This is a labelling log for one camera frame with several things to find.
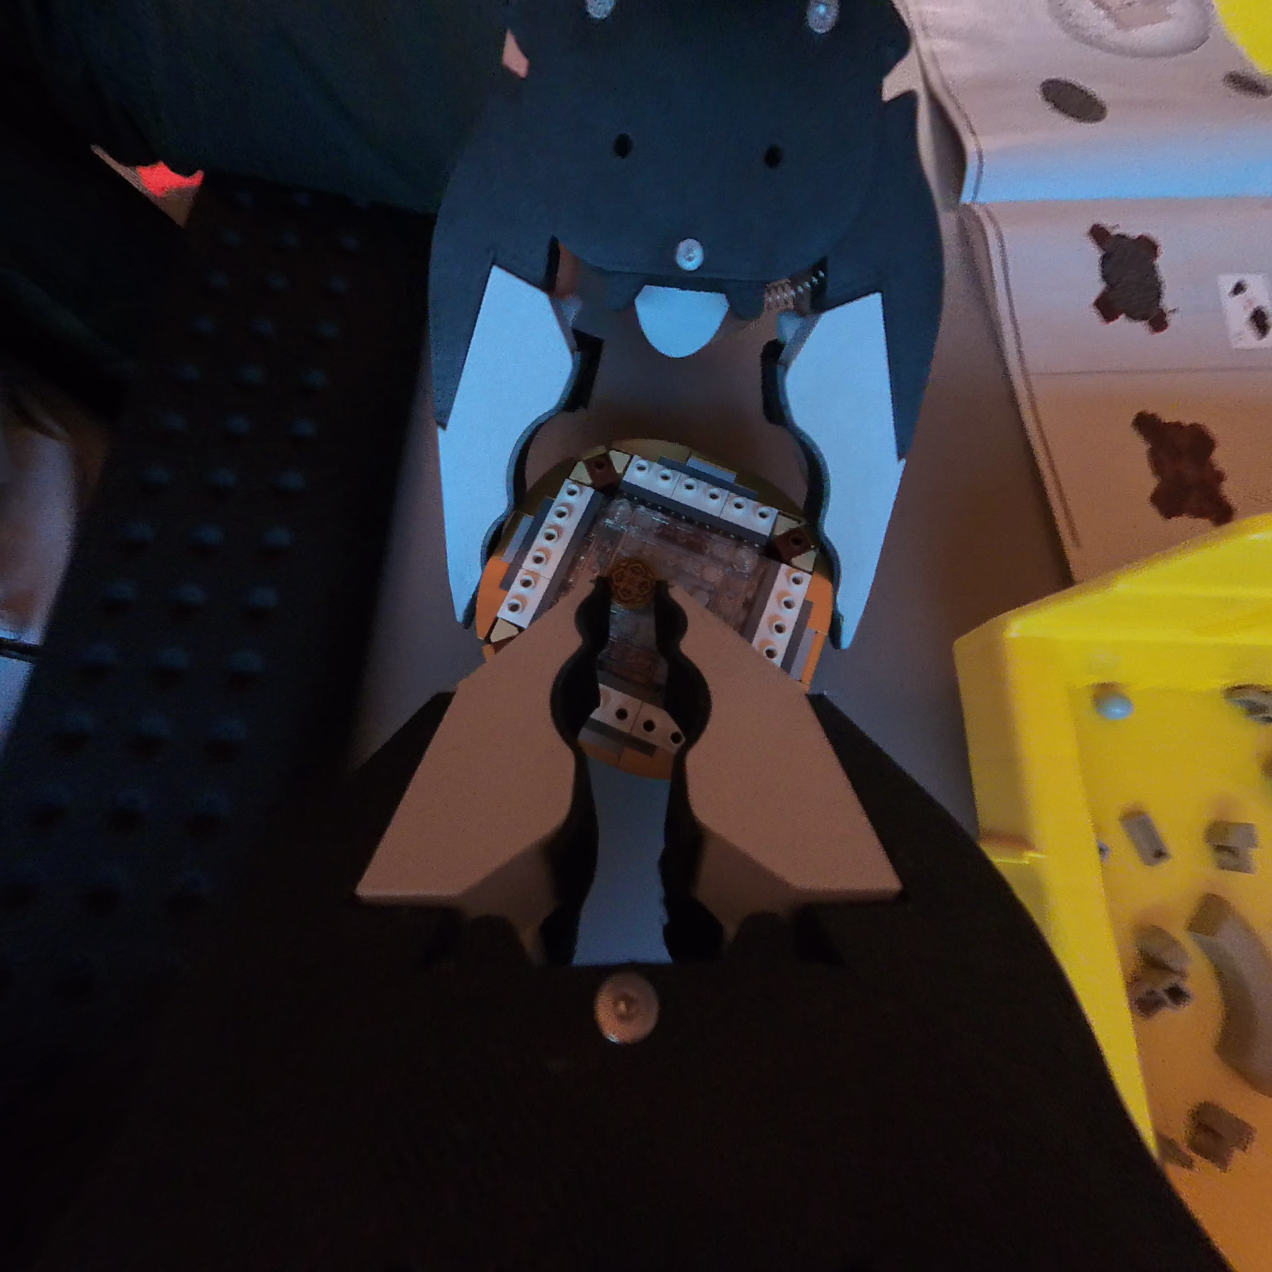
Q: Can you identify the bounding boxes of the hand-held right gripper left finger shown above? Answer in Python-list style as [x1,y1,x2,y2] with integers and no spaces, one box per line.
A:
[356,576,614,964]

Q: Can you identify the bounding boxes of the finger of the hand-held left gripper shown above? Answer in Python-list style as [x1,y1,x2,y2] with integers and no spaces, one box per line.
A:
[435,262,606,628]
[760,293,909,648]

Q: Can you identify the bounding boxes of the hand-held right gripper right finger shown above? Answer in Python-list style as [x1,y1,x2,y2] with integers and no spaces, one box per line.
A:
[656,587,906,964]

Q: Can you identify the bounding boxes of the round toy brick model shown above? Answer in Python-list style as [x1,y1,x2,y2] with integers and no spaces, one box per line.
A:
[475,437,834,780]

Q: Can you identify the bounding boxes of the yellow plastic bin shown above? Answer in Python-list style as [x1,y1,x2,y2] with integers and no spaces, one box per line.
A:
[954,510,1272,1272]

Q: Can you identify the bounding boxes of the person's left forearm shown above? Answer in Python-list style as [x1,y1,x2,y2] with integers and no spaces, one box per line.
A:
[0,0,518,214]

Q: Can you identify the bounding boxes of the open instruction booklet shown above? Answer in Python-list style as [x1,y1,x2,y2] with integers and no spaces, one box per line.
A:
[894,0,1272,588]

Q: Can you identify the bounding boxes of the black dotted mat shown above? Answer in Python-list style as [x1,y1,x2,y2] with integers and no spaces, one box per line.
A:
[0,170,437,995]

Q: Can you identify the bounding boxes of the scattered loose toy bricks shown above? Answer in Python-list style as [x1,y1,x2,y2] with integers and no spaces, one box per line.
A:
[1088,682,1272,1174]

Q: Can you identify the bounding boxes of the grey hooded sweatshirt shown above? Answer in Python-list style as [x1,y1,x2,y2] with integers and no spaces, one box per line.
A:
[0,397,82,637]

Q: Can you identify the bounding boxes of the yellow sticky note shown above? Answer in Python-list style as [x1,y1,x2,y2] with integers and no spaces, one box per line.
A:
[1219,0,1272,71]

